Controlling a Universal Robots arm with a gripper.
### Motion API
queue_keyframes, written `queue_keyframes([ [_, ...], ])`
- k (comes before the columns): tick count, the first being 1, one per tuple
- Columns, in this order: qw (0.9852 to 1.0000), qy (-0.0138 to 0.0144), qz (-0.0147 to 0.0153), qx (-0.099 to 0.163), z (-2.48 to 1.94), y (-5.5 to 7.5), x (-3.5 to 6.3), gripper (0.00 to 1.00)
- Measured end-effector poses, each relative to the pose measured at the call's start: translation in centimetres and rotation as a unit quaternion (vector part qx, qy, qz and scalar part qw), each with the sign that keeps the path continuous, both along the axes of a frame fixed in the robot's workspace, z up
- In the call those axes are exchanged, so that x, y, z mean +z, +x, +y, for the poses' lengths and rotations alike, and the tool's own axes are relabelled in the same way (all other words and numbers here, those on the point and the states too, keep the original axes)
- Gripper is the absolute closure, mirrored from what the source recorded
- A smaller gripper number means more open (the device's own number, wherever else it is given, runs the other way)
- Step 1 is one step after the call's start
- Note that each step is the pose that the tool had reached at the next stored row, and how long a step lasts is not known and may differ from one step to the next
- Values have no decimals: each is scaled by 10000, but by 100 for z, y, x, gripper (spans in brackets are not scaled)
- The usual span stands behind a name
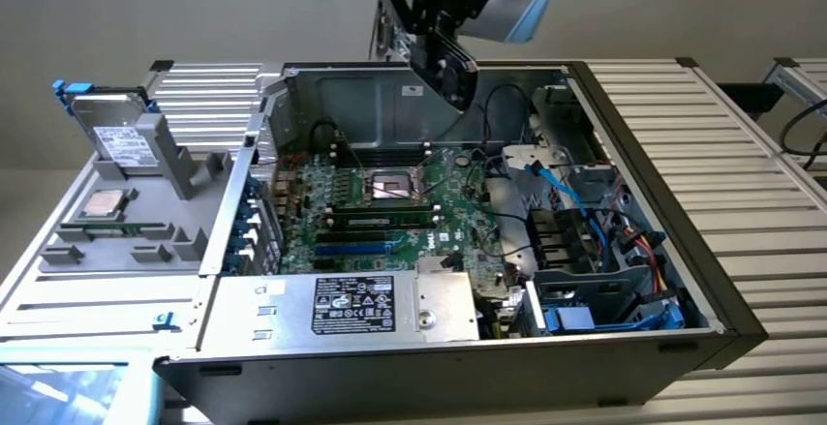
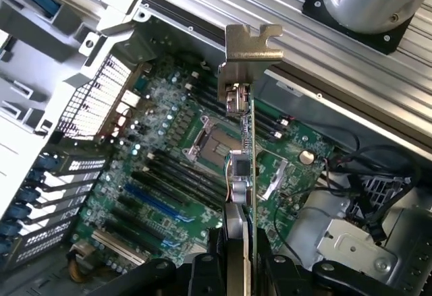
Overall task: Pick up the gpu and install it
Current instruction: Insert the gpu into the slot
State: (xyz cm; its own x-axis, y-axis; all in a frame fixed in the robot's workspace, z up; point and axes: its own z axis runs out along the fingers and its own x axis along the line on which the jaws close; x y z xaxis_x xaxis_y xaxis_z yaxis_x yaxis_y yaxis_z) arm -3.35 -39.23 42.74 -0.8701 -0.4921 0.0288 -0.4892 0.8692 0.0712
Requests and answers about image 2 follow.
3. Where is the blue slot clip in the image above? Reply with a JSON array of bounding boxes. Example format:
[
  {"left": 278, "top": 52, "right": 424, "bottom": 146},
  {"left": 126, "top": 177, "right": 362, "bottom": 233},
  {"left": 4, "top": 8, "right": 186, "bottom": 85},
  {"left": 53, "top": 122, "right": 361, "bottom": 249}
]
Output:
[
  {"left": 18, "top": 187, "right": 38, "bottom": 203},
  {"left": 28, "top": 170, "right": 49, "bottom": 185},
  {"left": 5, "top": 204, "right": 25, "bottom": 222},
  {"left": 38, "top": 155, "right": 62, "bottom": 173}
]

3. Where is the wide perforated slot cover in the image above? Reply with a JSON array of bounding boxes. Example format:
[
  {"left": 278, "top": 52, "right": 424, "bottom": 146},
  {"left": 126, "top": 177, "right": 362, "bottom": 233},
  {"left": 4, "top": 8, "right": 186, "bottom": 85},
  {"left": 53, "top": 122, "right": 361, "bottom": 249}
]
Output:
[{"left": 12, "top": 220, "right": 74, "bottom": 265}]

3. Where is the blue expansion slot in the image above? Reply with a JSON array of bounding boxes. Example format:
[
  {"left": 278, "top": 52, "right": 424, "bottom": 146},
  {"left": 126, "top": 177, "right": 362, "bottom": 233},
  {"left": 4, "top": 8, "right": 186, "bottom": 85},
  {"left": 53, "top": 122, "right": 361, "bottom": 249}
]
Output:
[{"left": 124, "top": 183, "right": 182, "bottom": 223}]

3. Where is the thick black cable bundle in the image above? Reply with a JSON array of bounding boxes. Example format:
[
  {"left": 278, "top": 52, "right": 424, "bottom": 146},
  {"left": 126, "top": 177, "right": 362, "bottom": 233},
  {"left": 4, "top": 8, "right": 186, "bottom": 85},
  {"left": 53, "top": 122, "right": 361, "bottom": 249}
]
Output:
[{"left": 332, "top": 144, "right": 425, "bottom": 243}]

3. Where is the silver slot cover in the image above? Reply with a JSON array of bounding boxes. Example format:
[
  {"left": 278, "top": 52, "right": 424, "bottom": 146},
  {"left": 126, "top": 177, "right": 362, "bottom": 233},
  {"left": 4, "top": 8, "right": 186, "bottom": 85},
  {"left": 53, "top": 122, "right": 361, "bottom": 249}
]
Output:
[
  {"left": 43, "top": 171, "right": 102, "bottom": 189},
  {"left": 34, "top": 183, "right": 96, "bottom": 203}
]

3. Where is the green motherboard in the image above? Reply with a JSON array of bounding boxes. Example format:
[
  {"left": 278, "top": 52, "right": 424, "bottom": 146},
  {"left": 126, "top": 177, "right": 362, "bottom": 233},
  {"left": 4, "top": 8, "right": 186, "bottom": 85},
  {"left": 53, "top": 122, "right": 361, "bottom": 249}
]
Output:
[{"left": 72, "top": 49, "right": 338, "bottom": 270}]

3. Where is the silver board connector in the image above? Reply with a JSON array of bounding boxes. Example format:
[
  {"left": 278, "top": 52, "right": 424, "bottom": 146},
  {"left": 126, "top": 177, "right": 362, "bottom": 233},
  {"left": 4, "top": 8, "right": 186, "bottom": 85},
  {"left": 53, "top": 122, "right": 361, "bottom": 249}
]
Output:
[{"left": 261, "top": 158, "right": 290, "bottom": 200}]

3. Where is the black perforated slot cover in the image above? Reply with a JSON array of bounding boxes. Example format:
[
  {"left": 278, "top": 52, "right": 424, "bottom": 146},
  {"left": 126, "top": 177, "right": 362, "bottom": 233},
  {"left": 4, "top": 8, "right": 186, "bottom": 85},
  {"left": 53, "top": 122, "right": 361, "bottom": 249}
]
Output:
[{"left": 65, "top": 156, "right": 111, "bottom": 175}]

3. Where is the metal disk bay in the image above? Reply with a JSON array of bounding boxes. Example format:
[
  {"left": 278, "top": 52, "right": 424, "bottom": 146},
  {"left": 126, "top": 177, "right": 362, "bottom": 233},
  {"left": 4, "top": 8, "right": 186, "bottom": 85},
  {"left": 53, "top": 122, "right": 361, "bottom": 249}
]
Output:
[{"left": 285, "top": 174, "right": 432, "bottom": 296}]

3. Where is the yellow wire bundle with plug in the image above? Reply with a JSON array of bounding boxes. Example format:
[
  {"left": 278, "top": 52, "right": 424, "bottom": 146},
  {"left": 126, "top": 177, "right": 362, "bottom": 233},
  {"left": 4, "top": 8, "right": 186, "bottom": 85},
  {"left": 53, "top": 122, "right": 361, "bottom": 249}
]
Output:
[{"left": 65, "top": 241, "right": 98, "bottom": 284}]

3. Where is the white expansion slot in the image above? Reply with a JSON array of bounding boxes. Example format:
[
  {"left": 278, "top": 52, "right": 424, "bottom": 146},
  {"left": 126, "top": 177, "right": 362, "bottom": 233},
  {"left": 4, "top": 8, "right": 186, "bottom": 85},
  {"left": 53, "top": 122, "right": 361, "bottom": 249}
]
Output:
[{"left": 90, "top": 229, "right": 150, "bottom": 267}]

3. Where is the grey open PC case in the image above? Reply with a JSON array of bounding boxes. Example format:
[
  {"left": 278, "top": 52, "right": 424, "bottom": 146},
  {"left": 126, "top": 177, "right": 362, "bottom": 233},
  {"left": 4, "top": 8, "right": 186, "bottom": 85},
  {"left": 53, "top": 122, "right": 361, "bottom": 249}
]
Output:
[{"left": 0, "top": 0, "right": 432, "bottom": 296}]

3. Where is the silver coin battery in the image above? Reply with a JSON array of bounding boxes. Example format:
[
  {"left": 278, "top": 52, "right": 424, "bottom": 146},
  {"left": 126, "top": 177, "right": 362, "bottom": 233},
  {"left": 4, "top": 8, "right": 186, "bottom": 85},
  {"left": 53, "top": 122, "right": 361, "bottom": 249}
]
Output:
[{"left": 299, "top": 150, "right": 315, "bottom": 166}]

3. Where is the silver CPU socket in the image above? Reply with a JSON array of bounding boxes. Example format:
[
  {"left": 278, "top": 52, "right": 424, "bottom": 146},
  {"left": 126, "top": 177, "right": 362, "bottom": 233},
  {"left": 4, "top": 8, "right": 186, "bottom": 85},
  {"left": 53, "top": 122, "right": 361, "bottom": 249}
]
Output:
[{"left": 182, "top": 115, "right": 244, "bottom": 162}]

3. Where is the black RAM slot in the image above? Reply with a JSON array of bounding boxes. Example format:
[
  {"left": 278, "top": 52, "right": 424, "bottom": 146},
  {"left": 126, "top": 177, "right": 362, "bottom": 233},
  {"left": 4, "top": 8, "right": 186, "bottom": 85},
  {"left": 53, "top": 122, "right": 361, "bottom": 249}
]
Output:
[
  {"left": 145, "top": 160, "right": 229, "bottom": 201},
  {"left": 190, "top": 69, "right": 291, "bottom": 123},
  {"left": 155, "top": 148, "right": 232, "bottom": 185},
  {"left": 142, "top": 165, "right": 227, "bottom": 208},
  {"left": 147, "top": 152, "right": 230, "bottom": 194}
]

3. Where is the thin black wire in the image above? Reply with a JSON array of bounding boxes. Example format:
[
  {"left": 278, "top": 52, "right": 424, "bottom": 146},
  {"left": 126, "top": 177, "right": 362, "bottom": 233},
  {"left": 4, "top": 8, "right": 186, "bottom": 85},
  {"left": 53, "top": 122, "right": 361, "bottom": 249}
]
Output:
[{"left": 272, "top": 204, "right": 306, "bottom": 255}]

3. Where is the black expansion slot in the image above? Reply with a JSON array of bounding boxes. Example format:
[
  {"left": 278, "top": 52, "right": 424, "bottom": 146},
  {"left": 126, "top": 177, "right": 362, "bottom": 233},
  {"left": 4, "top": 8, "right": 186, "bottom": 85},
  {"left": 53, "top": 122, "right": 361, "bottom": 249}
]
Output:
[
  {"left": 130, "top": 170, "right": 190, "bottom": 206},
  {"left": 110, "top": 207, "right": 163, "bottom": 243}
]

